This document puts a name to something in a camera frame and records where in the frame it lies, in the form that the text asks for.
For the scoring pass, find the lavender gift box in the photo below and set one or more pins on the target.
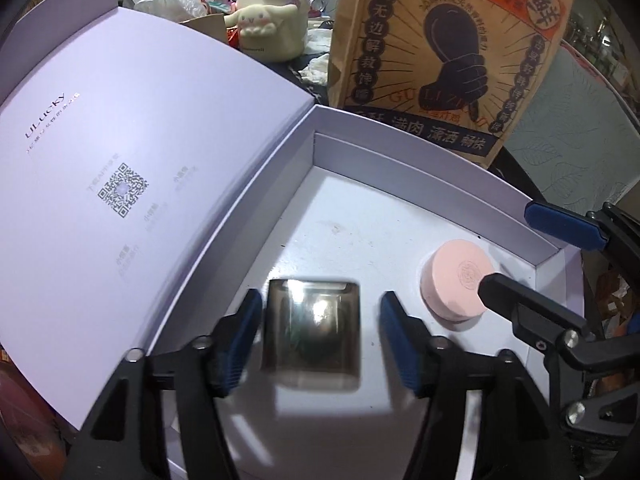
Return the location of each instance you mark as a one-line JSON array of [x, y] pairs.
[[150, 135]]

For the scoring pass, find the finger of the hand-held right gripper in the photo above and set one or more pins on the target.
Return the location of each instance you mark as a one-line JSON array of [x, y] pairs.
[[565, 226], [520, 302]]

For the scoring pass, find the smoky clear plastic case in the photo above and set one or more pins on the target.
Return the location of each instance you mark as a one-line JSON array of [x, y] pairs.
[[310, 332]]

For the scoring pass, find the white crumpled tissue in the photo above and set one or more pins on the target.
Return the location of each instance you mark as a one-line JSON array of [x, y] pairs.
[[315, 67]]

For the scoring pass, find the brown cardboard box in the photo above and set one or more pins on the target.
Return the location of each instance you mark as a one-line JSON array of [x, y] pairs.
[[205, 25]]

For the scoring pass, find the pink round powder puff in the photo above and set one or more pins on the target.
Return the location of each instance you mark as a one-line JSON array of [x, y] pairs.
[[450, 280]]

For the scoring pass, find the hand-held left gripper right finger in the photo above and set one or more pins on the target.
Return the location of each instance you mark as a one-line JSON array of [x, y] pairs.
[[400, 347]]

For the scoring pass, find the cream cartoon water bottle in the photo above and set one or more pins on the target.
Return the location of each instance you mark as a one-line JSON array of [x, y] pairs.
[[270, 35]]

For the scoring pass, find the brown printed paper bag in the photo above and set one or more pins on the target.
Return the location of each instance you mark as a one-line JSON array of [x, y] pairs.
[[400, 60]]

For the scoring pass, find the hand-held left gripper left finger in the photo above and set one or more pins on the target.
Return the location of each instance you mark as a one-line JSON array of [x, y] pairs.
[[240, 345]]

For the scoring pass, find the blue-grey leaf pattern pillow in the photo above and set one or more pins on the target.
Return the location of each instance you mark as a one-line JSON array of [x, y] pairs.
[[575, 135]]

